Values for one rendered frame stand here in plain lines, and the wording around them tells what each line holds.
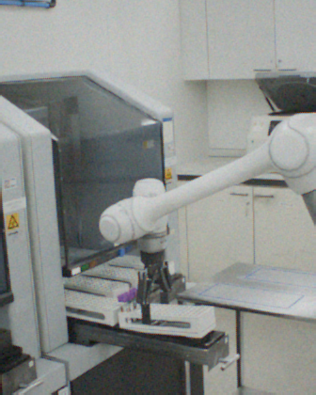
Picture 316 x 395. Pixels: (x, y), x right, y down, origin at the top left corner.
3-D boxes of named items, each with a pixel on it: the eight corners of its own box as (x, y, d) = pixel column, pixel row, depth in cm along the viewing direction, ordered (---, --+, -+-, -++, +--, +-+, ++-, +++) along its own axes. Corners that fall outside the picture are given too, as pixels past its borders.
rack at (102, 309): (43, 314, 230) (41, 297, 228) (62, 305, 238) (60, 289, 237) (113, 329, 214) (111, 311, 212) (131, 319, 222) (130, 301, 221)
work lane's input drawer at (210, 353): (34, 332, 231) (31, 308, 230) (60, 320, 243) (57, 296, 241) (221, 375, 192) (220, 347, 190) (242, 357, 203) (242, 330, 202)
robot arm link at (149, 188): (144, 225, 212) (122, 235, 200) (141, 175, 209) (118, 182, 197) (175, 228, 207) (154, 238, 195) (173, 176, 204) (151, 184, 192)
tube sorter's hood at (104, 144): (-37, 259, 244) (-56, 84, 232) (69, 223, 294) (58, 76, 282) (71, 278, 216) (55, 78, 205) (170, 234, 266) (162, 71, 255)
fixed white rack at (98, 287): (49, 296, 248) (47, 280, 247) (66, 289, 256) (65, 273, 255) (114, 308, 232) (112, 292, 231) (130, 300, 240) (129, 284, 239)
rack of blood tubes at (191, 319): (118, 330, 212) (116, 312, 211) (136, 320, 221) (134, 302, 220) (200, 338, 196) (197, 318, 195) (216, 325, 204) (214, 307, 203)
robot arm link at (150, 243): (172, 229, 206) (173, 247, 207) (147, 226, 211) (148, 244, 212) (155, 235, 198) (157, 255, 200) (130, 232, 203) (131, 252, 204)
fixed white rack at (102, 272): (75, 284, 261) (73, 269, 259) (91, 277, 269) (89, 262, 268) (138, 295, 245) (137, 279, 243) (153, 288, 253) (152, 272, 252)
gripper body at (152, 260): (155, 254, 200) (156, 283, 202) (170, 246, 207) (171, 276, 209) (134, 251, 204) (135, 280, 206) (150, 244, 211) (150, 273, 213)
